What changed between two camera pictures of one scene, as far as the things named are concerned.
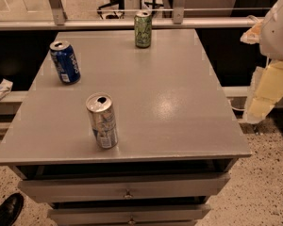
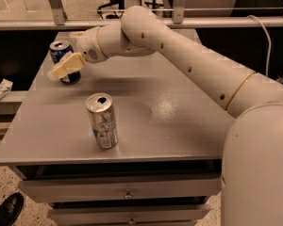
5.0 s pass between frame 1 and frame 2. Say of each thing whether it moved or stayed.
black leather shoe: stayed
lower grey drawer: stayed
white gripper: moved
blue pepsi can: stayed
